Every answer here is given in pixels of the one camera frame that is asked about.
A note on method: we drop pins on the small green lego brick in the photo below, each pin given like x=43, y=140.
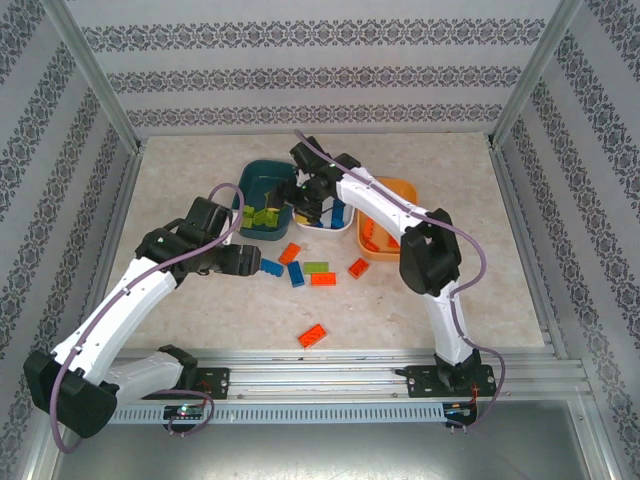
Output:
x=272, y=220
x=260, y=217

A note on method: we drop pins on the teal plastic container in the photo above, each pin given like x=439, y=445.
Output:
x=260, y=185

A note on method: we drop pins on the white plastic container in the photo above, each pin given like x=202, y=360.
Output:
x=330, y=229

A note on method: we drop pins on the blue lego brick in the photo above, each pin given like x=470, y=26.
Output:
x=295, y=274
x=338, y=212
x=272, y=268

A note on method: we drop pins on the orange lego brick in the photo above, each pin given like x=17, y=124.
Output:
x=289, y=253
x=393, y=242
x=358, y=268
x=323, y=278
x=312, y=335
x=370, y=230

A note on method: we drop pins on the orange plastic container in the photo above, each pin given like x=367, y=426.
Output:
x=372, y=254

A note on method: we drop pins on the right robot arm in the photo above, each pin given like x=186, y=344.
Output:
x=430, y=260

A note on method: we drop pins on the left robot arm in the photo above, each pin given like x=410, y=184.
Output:
x=115, y=320

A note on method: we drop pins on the small circuit board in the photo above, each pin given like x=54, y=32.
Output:
x=457, y=411
x=185, y=412

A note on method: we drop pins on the grey metal bottom panel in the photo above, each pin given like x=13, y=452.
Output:
x=320, y=455

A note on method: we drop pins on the aluminium side rail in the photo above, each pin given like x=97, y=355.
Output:
x=109, y=250
x=511, y=200

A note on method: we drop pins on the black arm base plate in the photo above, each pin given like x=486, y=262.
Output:
x=420, y=382
x=217, y=382

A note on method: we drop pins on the long aluminium base rail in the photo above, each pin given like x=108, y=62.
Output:
x=320, y=375

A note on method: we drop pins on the aluminium frame post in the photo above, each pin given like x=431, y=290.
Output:
x=95, y=75
x=532, y=75

